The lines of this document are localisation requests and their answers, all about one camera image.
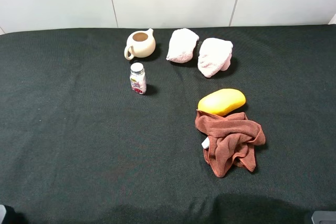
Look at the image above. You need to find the pink folded towel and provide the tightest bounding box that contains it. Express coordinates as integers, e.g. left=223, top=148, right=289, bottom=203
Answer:
left=166, top=28, right=199, bottom=63
left=197, top=38, right=233, bottom=78

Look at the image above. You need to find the grey device right corner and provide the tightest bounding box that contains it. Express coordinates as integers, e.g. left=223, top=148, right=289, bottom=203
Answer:
left=311, top=211, right=336, bottom=224

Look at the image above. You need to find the left pink folded towel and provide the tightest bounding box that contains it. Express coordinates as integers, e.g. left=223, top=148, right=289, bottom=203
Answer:
left=166, top=28, right=199, bottom=63

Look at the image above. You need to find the grey device corner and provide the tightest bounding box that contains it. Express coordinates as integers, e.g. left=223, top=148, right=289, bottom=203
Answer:
left=311, top=211, right=336, bottom=224
left=0, top=205, right=7, bottom=224

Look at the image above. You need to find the cream ceramic teapot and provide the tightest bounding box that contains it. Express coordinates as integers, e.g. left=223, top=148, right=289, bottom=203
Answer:
left=124, top=28, right=156, bottom=60

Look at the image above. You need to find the yellow mango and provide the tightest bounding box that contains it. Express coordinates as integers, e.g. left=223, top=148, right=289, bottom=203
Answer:
left=197, top=89, right=246, bottom=116

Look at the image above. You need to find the brown microfiber cloth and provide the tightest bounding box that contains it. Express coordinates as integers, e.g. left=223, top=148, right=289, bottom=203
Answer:
left=195, top=110, right=266, bottom=178

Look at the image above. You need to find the black tablecloth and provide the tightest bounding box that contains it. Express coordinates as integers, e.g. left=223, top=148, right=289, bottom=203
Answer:
left=1, top=25, right=335, bottom=223

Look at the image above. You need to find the small candy bottle silver cap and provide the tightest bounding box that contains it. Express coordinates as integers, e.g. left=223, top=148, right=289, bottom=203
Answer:
left=130, top=62, right=146, bottom=94

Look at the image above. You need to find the right pink folded towel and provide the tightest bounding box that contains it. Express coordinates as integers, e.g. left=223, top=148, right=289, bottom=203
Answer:
left=197, top=38, right=233, bottom=78

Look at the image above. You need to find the grey device left corner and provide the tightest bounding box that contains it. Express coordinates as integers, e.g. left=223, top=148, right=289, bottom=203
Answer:
left=0, top=205, right=7, bottom=224

